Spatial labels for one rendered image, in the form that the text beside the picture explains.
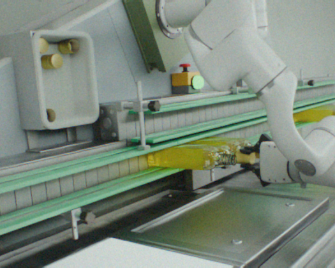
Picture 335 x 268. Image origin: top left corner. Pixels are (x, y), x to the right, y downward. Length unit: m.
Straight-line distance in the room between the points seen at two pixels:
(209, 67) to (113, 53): 0.48
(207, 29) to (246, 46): 0.13
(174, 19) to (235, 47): 0.51
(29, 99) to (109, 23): 0.38
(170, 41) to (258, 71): 0.58
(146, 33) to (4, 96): 0.49
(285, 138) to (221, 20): 0.29
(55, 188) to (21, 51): 0.32
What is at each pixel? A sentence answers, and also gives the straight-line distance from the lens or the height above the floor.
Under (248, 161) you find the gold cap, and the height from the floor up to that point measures 1.16.
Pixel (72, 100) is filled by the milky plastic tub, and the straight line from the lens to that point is 1.20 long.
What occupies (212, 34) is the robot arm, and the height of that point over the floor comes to 1.16.
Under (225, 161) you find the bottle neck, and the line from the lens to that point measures 1.12.
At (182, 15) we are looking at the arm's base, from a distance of 1.38.
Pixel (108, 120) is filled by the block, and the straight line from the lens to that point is 1.17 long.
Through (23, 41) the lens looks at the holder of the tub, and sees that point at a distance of 1.09.
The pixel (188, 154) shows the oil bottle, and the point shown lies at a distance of 1.16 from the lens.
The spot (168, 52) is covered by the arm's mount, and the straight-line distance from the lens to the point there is 1.42.
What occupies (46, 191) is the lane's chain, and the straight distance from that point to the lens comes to 1.03.
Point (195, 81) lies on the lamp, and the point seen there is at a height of 0.84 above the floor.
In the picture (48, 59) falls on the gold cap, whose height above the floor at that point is 0.80.
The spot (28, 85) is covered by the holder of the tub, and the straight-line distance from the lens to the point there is 1.09.
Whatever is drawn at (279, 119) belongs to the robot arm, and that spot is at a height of 1.32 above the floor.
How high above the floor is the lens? 1.69
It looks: 35 degrees down
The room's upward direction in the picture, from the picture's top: 94 degrees clockwise
